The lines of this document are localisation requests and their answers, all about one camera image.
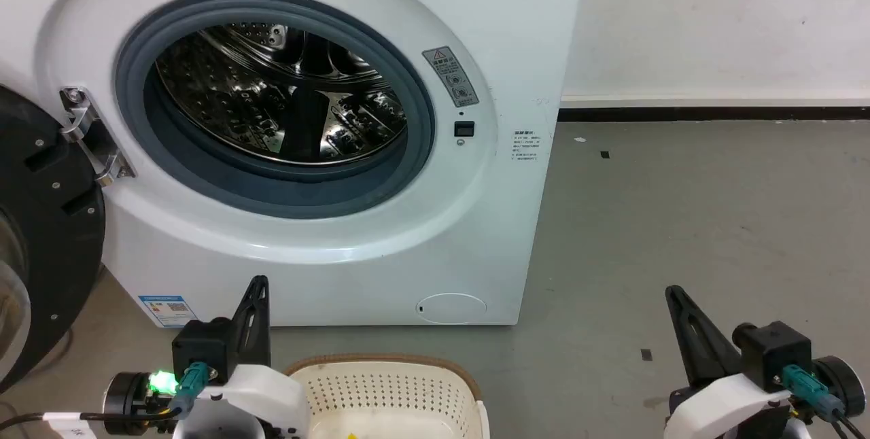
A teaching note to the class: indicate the stainless steel washing machine drum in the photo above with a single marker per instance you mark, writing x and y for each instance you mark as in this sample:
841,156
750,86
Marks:
238,99

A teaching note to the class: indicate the round white filter cover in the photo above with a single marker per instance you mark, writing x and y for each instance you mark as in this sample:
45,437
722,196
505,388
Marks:
451,308

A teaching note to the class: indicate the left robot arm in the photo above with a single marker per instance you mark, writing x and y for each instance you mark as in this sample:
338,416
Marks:
126,398

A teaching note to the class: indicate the cream perforated laundry basket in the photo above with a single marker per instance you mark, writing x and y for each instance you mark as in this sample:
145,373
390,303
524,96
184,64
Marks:
380,391

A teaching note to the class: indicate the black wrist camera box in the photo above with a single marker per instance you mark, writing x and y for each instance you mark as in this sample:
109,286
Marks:
200,347
775,350

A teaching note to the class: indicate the small printed text sticker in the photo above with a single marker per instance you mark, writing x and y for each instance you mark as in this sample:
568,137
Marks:
525,145

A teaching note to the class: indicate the black wall baseboard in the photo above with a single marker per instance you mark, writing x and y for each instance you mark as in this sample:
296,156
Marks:
714,113

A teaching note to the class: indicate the black washing machine door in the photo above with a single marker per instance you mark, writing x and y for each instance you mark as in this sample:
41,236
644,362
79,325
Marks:
58,235

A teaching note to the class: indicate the blue white energy label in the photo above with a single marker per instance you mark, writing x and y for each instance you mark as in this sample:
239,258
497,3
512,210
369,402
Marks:
166,310

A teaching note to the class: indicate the white front-load washing machine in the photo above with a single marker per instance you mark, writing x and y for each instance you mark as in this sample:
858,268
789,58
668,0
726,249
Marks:
476,235

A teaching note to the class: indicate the grey warning sticker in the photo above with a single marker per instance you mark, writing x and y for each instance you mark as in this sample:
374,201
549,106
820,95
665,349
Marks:
450,77

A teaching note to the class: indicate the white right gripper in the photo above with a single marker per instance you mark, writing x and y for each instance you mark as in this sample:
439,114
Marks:
727,412

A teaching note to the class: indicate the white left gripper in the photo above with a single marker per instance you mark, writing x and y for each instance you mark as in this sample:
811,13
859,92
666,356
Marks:
251,401

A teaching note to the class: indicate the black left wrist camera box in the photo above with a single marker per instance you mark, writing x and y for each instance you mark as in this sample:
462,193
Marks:
200,347

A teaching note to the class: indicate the metal door hinge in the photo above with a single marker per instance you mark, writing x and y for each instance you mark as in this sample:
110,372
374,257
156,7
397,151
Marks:
95,143

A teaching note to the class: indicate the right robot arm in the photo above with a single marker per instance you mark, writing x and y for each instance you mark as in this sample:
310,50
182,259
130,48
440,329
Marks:
843,378

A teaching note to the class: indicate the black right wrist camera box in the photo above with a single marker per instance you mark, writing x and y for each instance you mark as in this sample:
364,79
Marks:
775,350

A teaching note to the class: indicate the grey rubber door gasket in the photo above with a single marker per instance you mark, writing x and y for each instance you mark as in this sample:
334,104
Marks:
272,196

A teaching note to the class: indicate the black door latch socket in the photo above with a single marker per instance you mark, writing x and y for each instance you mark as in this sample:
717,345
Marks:
464,129

